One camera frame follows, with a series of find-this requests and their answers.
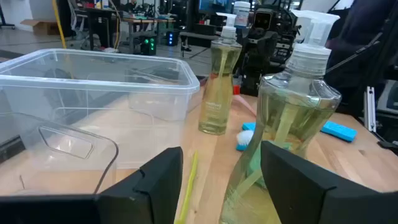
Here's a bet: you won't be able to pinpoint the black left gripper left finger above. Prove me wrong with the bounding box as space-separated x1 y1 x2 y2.
0 146 184 224

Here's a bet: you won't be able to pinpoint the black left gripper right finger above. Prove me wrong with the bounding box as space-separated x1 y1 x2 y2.
260 140 398 224

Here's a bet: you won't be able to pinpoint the clear pump soap bottle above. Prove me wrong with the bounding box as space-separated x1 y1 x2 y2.
198 12 243 136
219 9 343 224

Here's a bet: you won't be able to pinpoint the blue dish brush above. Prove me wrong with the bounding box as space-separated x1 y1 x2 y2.
235 129 259 152

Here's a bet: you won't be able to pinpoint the yellow-green dish brush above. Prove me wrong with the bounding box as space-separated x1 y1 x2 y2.
174 150 200 224

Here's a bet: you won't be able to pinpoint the white wipes canister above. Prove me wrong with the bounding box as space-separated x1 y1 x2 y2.
233 1 251 29

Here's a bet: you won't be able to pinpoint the black desktop box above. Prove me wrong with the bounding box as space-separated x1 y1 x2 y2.
194 23 217 35

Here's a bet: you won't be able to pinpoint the grey desk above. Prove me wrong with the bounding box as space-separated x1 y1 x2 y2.
179 29 218 49

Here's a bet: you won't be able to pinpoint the computer monitor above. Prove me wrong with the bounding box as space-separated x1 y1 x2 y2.
198 0 234 15

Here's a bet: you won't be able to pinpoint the computer tower blue lights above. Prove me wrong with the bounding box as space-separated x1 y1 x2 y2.
166 30 180 47

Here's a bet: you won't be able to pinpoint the person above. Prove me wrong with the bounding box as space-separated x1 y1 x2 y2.
325 0 398 114

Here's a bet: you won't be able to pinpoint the silver aluminium extrusion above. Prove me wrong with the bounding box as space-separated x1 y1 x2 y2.
365 86 377 133

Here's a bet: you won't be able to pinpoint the computer tower green lights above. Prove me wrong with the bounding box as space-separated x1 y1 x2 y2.
140 35 157 56

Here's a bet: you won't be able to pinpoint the wooden workbench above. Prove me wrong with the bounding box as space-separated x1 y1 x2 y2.
119 15 177 54

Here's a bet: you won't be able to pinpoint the translucent plastic tub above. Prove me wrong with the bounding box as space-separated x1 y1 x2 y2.
0 48 201 170

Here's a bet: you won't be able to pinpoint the black standing fan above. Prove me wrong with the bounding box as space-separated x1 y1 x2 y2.
51 0 68 50

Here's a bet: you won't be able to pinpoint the cardboard box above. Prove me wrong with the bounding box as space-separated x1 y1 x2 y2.
20 19 60 36

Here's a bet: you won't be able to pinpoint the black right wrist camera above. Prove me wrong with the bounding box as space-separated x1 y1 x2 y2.
252 8 275 32

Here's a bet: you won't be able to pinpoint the clear acrylic handled bin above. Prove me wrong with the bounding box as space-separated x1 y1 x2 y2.
0 107 120 196

